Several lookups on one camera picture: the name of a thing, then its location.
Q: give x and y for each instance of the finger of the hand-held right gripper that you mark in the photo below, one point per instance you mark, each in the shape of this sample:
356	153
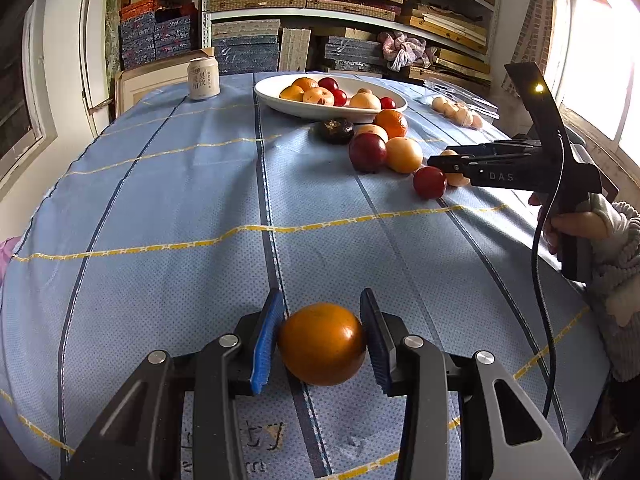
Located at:
495	149
450	165

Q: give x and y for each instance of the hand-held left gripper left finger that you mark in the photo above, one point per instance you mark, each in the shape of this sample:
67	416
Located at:
265	345

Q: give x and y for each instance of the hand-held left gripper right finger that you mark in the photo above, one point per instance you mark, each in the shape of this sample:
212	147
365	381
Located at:
375	345

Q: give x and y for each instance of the pale orange round fruit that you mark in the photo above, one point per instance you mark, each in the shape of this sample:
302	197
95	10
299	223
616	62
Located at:
365	102
457	180
404	155

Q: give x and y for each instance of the red tomato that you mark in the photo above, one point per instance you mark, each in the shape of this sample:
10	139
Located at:
340	98
388	103
429	182

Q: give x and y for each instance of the yellow orange citrus fruit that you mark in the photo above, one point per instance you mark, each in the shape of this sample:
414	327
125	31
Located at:
322	342

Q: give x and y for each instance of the small orange tangerine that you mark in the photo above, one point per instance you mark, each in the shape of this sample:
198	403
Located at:
392	122

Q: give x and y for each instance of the large dark red plum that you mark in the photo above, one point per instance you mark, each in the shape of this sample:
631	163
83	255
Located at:
367	152

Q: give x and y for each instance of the small spotted yellow fruit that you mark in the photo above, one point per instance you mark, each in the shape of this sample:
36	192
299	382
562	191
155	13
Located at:
371	131

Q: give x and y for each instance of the dark brown mangosteen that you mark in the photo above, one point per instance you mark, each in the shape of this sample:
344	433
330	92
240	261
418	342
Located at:
334	130

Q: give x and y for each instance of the white oval plate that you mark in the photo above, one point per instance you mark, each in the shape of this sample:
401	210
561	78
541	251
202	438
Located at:
300	110

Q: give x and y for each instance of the large orange tangerine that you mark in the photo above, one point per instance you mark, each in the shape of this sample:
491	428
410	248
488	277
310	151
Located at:
305	83

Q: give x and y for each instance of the person's right hand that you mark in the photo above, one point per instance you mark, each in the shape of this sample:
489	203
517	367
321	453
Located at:
575	222

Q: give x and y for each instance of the pile of tan longans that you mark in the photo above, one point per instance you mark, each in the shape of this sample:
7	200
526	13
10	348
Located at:
457	112

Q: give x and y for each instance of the clear plastic packaging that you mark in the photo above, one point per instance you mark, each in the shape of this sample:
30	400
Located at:
465	95

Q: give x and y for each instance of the pink cloth bundle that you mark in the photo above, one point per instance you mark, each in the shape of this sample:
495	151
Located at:
405	50

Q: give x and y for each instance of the bright window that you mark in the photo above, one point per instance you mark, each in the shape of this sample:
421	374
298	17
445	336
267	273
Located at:
600	60

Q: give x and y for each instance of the brick pattern curtain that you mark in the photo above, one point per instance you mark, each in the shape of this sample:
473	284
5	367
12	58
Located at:
535	20

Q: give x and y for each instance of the blue checked tablecloth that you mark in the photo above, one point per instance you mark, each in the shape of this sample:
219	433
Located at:
175	200

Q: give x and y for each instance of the white metal shelf rack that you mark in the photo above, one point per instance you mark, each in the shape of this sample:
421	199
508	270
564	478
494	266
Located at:
325	14

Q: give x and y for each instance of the pink purple cloth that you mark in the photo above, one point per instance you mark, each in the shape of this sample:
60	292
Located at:
9	260

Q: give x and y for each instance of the beige cardboard box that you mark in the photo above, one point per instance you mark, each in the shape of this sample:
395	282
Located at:
150	87

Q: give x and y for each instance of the stack of blue patterned boxes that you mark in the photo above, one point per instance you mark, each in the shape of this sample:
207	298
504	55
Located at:
150	37

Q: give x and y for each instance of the mottled green board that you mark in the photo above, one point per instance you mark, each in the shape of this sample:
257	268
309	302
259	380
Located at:
112	30

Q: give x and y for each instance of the dark window white frame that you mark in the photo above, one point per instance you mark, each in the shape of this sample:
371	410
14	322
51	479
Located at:
17	105

